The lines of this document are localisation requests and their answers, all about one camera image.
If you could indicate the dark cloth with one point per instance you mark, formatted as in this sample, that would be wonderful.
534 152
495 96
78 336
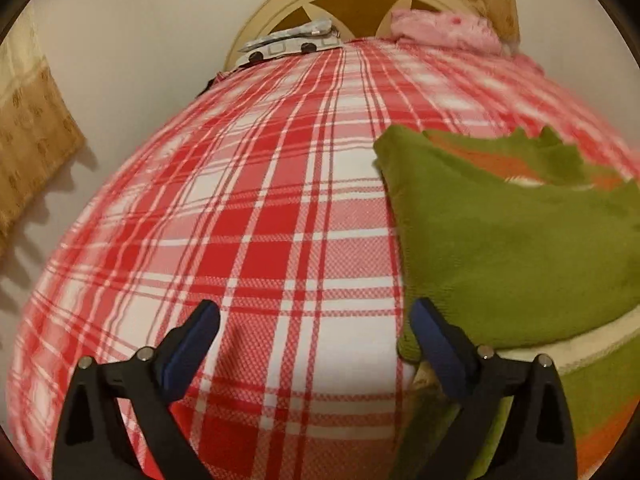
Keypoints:
217 77

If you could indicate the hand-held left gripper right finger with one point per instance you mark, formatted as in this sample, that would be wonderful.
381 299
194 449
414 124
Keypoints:
440 350

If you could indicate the red plaid bedsheet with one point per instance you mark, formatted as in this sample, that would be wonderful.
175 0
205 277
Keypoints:
250 210

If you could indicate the pink pillow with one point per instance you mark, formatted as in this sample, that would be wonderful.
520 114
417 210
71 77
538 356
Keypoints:
440 27

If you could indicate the wide beige floral curtain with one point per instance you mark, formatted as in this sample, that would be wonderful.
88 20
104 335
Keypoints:
35 135

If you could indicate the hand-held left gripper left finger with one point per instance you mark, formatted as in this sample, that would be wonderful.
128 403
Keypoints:
192 345

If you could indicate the pink cloth beside bed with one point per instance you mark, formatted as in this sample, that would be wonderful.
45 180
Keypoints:
525 61

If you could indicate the green orange striped knit sweater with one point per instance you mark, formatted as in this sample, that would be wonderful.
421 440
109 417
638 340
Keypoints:
500 240

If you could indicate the grey white printed pillow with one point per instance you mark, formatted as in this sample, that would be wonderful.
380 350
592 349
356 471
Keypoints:
285 45

